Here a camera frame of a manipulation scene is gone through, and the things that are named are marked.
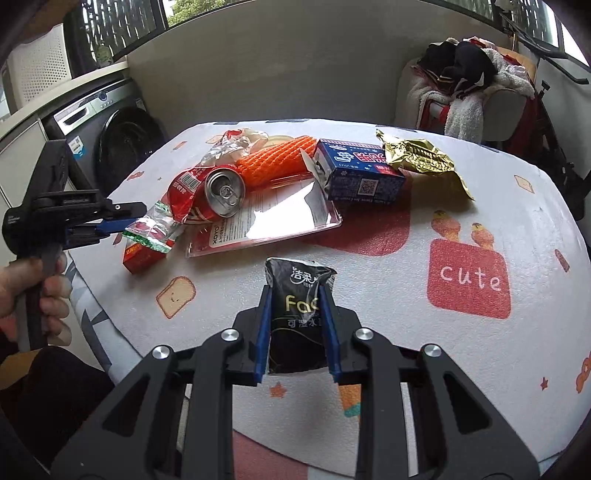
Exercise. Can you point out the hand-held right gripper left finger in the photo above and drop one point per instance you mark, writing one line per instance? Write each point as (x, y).
(264, 332)

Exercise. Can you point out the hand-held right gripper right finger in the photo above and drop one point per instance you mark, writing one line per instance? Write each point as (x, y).
(328, 332)

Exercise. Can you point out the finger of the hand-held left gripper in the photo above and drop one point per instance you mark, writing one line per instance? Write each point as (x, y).
(124, 211)
(92, 231)

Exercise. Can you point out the red green snack wrapper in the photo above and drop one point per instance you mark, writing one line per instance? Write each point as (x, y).
(147, 235)

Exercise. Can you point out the black tissue packet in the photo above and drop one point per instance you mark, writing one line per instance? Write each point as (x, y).
(295, 295)

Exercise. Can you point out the red soda can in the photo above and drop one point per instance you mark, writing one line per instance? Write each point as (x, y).
(225, 191)

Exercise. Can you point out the blue paper carton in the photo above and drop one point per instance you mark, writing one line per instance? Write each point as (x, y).
(358, 177)

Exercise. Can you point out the gold foil wrapper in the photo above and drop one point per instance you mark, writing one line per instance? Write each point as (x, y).
(415, 157)

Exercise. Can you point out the person's left hand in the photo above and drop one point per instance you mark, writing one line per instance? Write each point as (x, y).
(56, 304)

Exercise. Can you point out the grey washing machine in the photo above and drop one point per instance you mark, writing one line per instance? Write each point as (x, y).
(115, 134)

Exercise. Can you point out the grey triangle patterned blanket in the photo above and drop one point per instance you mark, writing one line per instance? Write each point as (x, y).
(92, 318)

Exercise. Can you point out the clear plastic blister pack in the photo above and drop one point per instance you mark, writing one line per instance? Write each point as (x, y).
(277, 217)

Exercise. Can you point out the cartoon printed mat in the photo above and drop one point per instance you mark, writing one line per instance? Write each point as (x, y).
(461, 369)

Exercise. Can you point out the white perforated plastic box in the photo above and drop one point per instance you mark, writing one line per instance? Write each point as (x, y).
(37, 69)

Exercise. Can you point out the person's dark clothing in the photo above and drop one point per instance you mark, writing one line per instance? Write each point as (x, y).
(55, 397)

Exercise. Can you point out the window with metal grille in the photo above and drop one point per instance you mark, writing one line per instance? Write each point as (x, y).
(120, 23)

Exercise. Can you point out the beige chair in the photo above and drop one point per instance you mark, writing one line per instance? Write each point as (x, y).
(501, 110)

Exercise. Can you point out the black garment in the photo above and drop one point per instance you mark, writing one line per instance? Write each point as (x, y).
(457, 64)

